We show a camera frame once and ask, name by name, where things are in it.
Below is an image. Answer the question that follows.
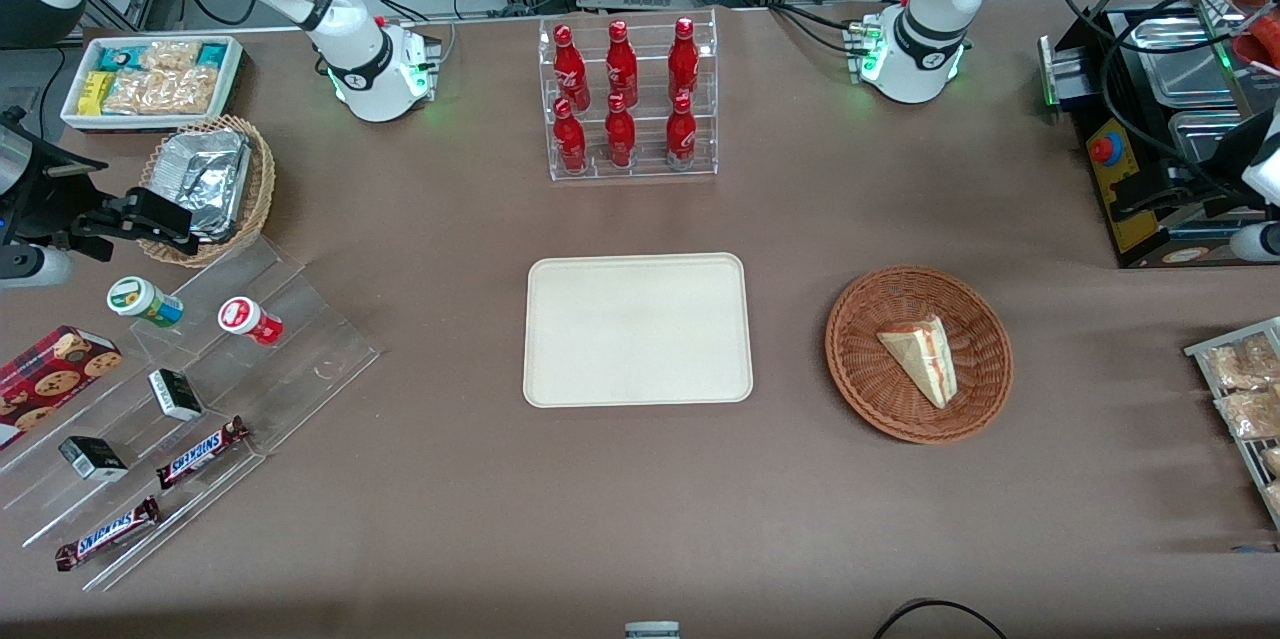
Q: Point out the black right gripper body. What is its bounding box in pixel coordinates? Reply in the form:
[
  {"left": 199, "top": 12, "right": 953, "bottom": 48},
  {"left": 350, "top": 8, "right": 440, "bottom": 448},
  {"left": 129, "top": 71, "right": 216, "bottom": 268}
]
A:
[{"left": 0, "top": 107, "right": 133, "bottom": 262}]

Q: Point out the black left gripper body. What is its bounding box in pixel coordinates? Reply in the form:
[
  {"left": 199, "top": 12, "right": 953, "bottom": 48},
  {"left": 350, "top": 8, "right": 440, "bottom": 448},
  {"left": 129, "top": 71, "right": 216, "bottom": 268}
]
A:
[{"left": 1165, "top": 112, "right": 1264, "bottom": 220}]

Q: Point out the triangular sandwich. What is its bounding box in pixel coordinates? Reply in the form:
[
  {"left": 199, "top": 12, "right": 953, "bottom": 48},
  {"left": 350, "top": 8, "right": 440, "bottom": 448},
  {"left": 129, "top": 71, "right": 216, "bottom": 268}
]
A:
[{"left": 877, "top": 314, "right": 959, "bottom": 410}]

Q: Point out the oval light wicker basket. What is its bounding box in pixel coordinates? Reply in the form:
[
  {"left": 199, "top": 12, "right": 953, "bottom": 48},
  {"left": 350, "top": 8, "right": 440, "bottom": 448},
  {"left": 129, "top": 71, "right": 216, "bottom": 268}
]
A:
[{"left": 137, "top": 114, "right": 277, "bottom": 269}]

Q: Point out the round brown wicker basket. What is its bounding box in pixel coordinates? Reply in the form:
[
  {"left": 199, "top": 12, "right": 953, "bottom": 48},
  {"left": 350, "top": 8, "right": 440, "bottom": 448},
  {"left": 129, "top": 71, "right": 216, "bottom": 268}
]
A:
[{"left": 825, "top": 265, "right": 1014, "bottom": 446}]

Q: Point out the cream plastic tray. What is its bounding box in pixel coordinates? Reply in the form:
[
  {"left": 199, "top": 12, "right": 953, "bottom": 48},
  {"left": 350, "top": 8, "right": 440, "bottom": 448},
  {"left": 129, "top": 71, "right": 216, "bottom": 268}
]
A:
[{"left": 523, "top": 252, "right": 754, "bottom": 409}]

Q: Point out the black food warmer machine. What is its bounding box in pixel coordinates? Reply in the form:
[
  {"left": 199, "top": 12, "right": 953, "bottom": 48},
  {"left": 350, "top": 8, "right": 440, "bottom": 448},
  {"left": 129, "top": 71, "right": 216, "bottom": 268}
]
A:
[{"left": 1038, "top": 0, "right": 1280, "bottom": 270}]

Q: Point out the steel food pan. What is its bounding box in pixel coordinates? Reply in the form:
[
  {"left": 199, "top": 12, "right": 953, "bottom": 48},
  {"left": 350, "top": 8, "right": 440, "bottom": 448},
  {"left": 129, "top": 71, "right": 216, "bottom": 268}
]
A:
[
  {"left": 1167, "top": 109, "right": 1261, "bottom": 182},
  {"left": 1128, "top": 14, "right": 1249, "bottom": 110}
]

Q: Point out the silver foil container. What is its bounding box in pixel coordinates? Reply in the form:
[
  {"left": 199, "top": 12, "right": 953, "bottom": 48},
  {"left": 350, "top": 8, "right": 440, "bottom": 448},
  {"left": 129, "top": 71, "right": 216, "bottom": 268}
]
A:
[{"left": 149, "top": 126, "right": 252, "bottom": 243}]

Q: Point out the green lid yogurt cup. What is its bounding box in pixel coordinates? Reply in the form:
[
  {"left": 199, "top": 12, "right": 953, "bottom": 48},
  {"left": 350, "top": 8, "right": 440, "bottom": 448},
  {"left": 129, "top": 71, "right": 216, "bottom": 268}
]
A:
[{"left": 106, "top": 275, "right": 186, "bottom": 329}]

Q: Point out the red lid yogurt cup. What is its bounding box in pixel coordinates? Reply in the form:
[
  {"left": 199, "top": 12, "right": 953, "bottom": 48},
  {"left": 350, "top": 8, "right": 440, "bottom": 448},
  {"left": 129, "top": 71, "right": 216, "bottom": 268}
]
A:
[{"left": 217, "top": 295, "right": 285, "bottom": 347}]

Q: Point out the yellow snack packet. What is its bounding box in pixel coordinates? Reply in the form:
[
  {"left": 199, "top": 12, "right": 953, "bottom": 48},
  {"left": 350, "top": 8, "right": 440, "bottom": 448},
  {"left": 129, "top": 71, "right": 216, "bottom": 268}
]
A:
[{"left": 77, "top": 70, "right": 114, "bottom": 117}]

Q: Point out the large clear cracker bag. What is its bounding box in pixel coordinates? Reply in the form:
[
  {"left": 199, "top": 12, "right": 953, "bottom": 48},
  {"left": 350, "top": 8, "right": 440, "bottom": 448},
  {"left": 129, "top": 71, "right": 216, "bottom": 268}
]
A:
[{"left": 102, "top": 66, "right": 220, "bottom": 116}]

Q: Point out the red sausage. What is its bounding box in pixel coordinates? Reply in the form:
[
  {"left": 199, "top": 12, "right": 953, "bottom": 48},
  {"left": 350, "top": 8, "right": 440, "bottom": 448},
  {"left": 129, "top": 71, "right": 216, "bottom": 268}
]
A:
[{"left": 1230, "top": 4, "right": 1280, "bottom": 72}]

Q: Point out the small black carton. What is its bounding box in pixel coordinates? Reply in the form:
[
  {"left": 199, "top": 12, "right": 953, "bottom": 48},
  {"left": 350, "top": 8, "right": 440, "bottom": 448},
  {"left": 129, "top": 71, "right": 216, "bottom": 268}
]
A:
[
  {"left": 57, "top": 434, "right": 130, "bottom": 483},
  {"left": 147, "top": 367, "right": 205, "bottom": 423}
]

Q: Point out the small clear cracker bag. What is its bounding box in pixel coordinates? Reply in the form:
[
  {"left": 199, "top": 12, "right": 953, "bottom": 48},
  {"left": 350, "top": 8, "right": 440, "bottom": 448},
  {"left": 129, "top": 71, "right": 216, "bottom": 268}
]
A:
[{"left": 139, "top": 40, "right": 202, "bottom": 73}]

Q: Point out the white rectangular snack bin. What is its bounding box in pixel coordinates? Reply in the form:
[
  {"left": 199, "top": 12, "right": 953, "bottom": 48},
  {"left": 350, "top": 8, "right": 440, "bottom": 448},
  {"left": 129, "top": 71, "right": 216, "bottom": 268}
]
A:
[{"left": 60, "top": 35, "right": 247, "bottom": 134}]

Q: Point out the clear acrylic stepped stand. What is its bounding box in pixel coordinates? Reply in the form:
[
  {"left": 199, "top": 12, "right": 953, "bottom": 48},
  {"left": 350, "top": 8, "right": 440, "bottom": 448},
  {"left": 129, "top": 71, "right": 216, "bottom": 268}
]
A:
[{"left": 0, "top": 236, "right": 382, "bottom": 593}]

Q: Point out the red cookie box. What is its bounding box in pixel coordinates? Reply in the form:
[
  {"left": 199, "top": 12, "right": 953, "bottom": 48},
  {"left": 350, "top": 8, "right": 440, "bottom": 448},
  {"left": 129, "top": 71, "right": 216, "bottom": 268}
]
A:
[{"left": 0, "top": 324, "right": 124, "bottom": 451}]

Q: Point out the snickers chocolate bar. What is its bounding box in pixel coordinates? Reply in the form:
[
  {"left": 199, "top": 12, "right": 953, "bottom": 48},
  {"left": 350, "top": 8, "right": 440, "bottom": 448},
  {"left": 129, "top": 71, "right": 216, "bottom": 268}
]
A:
[
  {"left": 54, "top": 495, "right": 162, "bottom": 573},
  {"left": 155, "top": 415, "right": 252, "bottom": 491}
]

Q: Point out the red cola bottle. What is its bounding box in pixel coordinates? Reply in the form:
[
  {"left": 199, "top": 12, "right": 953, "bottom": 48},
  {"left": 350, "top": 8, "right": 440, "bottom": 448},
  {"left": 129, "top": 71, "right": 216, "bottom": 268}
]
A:
[
  {"left": 552, "top": 98, "right": 589, "bottom": 173},
  {"left": 604, "top": 20, "right": 640, "bottom": 108},
  {"left": 552, "top": 24, "right": 591, "bottom": 112},
  {"left": 667, "top": 16, "right": 701, "bottom": 106},
  {"left": 665, "top": 91, "right": 699, "bottom": 167},
  {"left": 603, "top": 93, "right": 638, "bottom": 169}
]

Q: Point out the clear acrylic bottle rack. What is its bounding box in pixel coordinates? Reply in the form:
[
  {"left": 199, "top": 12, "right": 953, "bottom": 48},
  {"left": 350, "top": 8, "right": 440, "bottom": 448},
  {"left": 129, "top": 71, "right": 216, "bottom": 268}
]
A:
[{"left": 538, "top": 8, "right": 720, "bottom": 183}]

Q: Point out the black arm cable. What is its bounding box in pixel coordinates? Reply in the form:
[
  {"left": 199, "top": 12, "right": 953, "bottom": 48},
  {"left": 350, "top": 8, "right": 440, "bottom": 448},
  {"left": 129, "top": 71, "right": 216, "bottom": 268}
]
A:
[{"left": 1058, "top": 0, "right": 1280, "bottom": 202}]

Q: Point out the grey wire rack tray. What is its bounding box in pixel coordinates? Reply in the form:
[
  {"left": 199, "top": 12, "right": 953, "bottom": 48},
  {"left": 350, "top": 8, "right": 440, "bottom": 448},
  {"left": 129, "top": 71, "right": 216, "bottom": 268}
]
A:
[{"left": 1184, "top": 316, "right": 1280, "bottom": 531}]

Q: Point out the black floor cable loop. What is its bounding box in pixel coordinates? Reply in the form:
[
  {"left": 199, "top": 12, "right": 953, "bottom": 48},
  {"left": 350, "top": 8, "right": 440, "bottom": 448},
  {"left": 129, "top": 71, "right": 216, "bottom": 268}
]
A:
[{"left": 871, "top": 598, "right": 1007, "bottom": 639}]

